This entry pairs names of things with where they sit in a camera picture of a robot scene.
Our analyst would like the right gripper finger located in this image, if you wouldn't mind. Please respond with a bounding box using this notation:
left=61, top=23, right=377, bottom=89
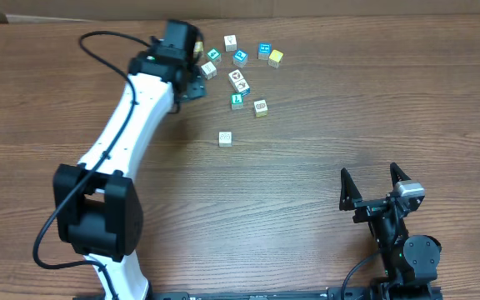
left=339, top=168, right=363, bottom=211
left=390, top=162, right=411, bottom=187

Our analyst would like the white engraved block blue side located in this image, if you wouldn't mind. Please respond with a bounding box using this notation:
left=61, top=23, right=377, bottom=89
left=218, top=132, right=233, bottom=148

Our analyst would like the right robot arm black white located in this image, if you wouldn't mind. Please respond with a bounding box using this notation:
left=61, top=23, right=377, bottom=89
left=339, top=162, right=443, bottom=300

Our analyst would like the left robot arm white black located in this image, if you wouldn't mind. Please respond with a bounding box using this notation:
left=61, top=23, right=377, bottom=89
left=32, top=20, right=206, bottom=299

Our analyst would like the green block number four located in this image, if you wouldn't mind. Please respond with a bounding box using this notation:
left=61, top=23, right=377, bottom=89
left=206, top=47, right=222, bottom=64

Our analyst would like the white block red picture upper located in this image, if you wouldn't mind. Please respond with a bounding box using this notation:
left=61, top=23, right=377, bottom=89
left=228, top=69, right=243, bottom=86

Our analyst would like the white block red picture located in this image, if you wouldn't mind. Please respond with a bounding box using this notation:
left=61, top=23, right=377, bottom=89
left=228, top=69, right=243, bottom=86
left=233, top=79, right=251, bottom=97

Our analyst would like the yellow top block left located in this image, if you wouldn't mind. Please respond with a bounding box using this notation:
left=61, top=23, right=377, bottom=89
left=193, top=41, right=204, bottom=58

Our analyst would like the green letter L block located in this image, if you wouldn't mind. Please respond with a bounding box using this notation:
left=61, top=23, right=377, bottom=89
left=231, top=93, right=244, bottom=110

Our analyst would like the white block red picture lower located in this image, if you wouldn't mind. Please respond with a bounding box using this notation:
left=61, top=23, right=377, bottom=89
left=233, top=79, right=251, bottom=97

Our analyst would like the blue letter P block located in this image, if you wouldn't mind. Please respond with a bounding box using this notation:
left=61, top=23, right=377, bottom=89
left=232, top=49, right=248, bottom=68

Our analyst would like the white block top centre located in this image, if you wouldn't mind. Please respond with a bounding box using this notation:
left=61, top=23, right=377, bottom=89
left=224, top=35, right=238, bottom=52

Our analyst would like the white block yellow side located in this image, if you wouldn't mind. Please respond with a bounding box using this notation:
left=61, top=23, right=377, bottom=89
left=253, top=99, right=268, bottom=118

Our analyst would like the blue block top right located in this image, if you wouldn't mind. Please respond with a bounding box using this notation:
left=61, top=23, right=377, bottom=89
left=257, top=42, right=272, bottom=60

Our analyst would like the yellow block far right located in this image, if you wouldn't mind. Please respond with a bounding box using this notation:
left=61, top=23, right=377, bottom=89
left=267, top=49, right=283, bottom=68

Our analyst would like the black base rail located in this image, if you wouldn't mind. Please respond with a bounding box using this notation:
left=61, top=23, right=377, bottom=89
left=147, top=287, right=443, bottom=300

